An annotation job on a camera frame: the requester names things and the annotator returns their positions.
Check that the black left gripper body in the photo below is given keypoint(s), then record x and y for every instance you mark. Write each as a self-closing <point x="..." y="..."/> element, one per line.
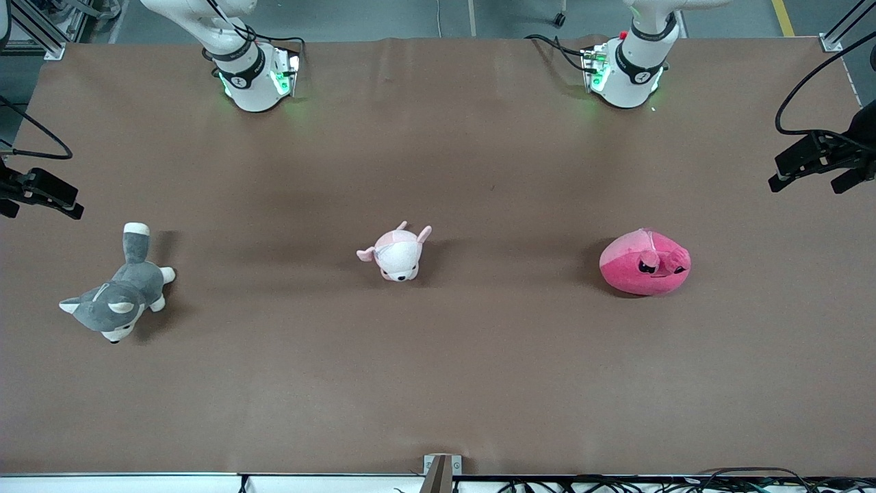
<point x="864" y="130"/>

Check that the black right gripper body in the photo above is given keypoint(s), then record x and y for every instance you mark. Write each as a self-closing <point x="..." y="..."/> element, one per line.
<point x="8" y="186"/>

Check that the round pink plush toy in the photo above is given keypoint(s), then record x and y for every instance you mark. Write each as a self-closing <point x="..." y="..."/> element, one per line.
<point x="629" y="270"/>

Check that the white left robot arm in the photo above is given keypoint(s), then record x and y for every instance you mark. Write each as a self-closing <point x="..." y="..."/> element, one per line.
<point x="626" y="82"/>

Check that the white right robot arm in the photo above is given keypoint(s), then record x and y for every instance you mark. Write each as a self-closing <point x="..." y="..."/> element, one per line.
<point x="250" y="85"/>

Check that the grey white husky plush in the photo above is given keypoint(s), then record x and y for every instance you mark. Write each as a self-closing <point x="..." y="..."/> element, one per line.
<point x="126" y="291"/>

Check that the black caster wheel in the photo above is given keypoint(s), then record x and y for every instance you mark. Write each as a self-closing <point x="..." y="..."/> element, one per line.
<point x="560" y="18"/>

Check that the light pink plush puppy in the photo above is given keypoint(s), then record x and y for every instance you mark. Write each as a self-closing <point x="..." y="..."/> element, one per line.
<point x="397" y="257"/>

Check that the brown table cover sheet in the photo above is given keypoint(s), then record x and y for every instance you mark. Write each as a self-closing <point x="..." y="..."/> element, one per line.
<point x="438" y="363"/>

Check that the aluminium frame post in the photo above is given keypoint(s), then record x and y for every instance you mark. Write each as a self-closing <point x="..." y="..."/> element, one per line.
<point x="41" y="34"/>
<point x="838" y="31"/>

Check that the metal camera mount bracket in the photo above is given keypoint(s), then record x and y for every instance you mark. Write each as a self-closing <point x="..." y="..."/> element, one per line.
<point x="439" y="472"/>

